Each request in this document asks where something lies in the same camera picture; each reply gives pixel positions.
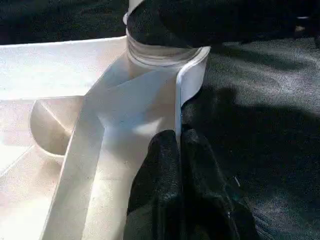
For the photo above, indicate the black plastic mat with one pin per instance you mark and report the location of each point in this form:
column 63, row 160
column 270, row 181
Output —
column 260, row 125

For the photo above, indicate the white plastic table top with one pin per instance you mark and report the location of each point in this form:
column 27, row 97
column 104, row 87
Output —
column 50, row 70

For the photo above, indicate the white plastic table leg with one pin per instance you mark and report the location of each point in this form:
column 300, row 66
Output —
column 150, row 55

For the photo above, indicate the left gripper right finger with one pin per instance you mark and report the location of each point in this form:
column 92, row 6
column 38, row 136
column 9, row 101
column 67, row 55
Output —
column 210, row 200

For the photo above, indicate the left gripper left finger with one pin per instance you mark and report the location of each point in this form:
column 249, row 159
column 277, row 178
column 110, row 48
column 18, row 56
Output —
column 157, row 195

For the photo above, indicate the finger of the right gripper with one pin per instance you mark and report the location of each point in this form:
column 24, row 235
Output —
column 225, row 20

